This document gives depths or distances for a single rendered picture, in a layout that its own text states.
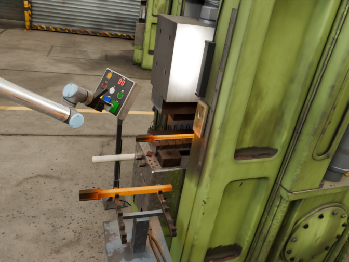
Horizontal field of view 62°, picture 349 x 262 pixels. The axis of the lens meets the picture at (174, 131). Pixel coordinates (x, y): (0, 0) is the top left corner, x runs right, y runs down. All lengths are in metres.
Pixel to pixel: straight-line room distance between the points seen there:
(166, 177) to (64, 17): 8.24
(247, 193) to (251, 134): 0.41
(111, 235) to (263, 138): 0.92
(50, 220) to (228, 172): 1.65
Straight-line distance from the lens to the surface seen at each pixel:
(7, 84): 1.60
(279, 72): 1.43
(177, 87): 1.53
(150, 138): 1.75
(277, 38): 1.37
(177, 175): 1.70
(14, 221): 2.72
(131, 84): 2.06
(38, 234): 2.58
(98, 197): 1.41
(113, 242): 1.57
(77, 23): 9.57
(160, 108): 1.62
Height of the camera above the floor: 1.86
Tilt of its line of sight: 27 degrees down
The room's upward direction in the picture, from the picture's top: 9 degrees clockwise
